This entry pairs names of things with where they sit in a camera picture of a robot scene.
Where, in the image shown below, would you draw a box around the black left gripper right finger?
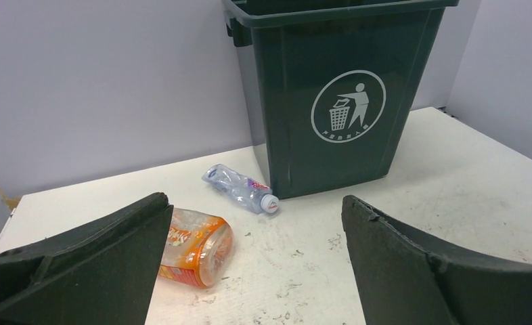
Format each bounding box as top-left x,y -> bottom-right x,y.
341,195 -> 532,324

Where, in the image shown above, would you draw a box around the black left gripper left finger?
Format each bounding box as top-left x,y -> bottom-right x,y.
0,192 -> 173,324

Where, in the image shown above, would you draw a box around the crushed orange bottle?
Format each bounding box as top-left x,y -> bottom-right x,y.
158,208 -> 235,288

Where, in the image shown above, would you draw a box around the dark green plastic trash bin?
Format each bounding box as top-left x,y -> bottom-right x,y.
223,0 -> 457,199

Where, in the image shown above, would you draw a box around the crushed clear bottle white cap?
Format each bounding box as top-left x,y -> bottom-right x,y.
202,164 -> 280,214

